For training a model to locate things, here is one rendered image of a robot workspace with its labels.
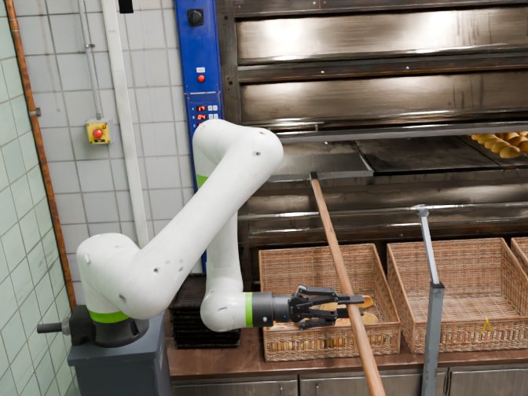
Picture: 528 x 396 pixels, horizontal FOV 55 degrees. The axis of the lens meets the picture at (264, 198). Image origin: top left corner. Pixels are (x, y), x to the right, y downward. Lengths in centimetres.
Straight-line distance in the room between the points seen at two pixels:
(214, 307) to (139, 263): 33
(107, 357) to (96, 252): 25
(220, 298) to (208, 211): 32
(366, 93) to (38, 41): 138
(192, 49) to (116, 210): 82
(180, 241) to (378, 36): 143
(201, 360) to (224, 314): 88
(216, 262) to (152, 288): 39
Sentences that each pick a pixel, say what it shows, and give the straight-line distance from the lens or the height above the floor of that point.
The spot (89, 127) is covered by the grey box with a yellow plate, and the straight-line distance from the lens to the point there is 229.
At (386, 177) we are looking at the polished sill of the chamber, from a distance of 239.
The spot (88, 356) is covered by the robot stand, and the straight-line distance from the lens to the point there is 130.
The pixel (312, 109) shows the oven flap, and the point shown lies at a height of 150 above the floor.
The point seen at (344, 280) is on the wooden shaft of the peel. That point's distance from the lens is 149.
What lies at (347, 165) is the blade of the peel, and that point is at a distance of 251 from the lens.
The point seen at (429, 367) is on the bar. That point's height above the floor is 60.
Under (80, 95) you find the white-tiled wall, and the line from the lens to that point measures 235.
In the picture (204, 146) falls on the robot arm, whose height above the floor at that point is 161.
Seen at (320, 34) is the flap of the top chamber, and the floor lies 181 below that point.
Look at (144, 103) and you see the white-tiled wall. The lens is 228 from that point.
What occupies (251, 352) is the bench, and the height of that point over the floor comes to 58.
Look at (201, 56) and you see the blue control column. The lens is 218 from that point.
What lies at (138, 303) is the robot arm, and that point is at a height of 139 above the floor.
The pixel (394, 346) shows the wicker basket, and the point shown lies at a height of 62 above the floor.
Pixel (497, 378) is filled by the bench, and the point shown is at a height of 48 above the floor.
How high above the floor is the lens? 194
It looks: 21 degrees down
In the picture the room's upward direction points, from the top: 3 degrees counter-clockwise
